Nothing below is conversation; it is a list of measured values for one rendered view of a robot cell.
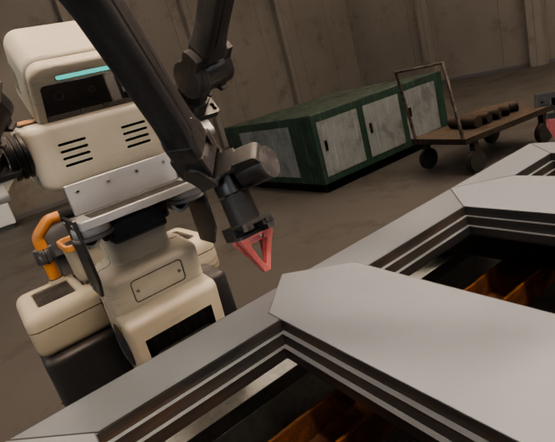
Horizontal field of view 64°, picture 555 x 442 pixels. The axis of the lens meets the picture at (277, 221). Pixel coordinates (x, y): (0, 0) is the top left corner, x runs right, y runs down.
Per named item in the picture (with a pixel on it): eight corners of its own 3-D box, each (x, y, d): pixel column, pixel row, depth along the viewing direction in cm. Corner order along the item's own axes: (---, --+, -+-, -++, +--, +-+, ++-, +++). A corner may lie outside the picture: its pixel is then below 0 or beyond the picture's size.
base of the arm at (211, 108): (200, 89, 106) (154, 101, 100) (206, 62, 100) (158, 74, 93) (219, 115, 104) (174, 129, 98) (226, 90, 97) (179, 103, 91)
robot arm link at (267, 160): (187, 136, 77) (179, 176, 73) (236, 108, 71) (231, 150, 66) (233, 171, 85) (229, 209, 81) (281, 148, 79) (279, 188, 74)
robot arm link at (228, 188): (217, 166, 83) (199, 172, 79) (245, 153, 80) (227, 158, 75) (232, 199, 84) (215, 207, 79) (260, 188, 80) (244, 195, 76)
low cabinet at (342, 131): (348, 143, 692) (337, 91, 669) (451, 137, 537) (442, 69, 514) (239, 187, 595) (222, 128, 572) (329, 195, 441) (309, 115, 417)
